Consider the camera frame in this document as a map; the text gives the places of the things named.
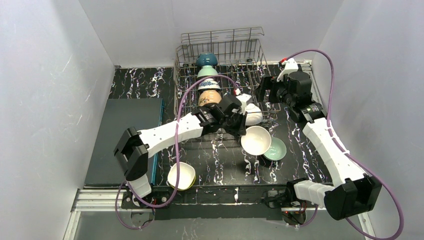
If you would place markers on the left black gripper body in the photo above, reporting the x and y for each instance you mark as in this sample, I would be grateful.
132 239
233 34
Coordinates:
237 120

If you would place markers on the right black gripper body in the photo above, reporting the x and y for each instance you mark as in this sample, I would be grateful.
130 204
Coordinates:
271 88

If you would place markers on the cream white round bowl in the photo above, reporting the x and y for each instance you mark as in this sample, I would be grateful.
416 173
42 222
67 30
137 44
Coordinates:
208 97

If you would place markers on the blue floral bowl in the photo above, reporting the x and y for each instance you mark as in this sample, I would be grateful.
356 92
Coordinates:
209 84

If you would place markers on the green celadon bowl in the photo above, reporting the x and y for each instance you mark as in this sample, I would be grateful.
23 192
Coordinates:
206 71

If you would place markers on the orange striped bowl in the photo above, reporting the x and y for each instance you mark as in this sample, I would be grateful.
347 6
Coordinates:
256 141

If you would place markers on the tan interior dark bowl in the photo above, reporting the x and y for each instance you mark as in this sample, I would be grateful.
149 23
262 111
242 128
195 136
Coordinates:
206 59

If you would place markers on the white ribbed bowl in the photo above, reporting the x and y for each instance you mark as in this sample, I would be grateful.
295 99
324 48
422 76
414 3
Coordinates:
254 115

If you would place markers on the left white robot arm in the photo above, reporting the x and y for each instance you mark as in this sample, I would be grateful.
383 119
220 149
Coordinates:
135 147

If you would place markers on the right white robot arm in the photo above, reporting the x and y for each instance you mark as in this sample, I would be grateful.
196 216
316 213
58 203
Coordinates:
353 191

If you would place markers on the pale green shallow bowl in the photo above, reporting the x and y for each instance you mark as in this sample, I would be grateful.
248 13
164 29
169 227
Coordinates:
276 151

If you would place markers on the white square bowl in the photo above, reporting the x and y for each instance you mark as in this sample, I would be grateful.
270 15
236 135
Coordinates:
186 175

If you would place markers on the yellow rimmed bowl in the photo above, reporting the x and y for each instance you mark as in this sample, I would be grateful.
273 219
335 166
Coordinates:
184 187

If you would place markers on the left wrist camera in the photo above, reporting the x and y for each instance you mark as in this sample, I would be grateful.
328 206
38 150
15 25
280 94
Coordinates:
245 100

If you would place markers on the grey wire dish rack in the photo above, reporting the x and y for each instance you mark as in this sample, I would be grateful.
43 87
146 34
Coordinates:
239 55

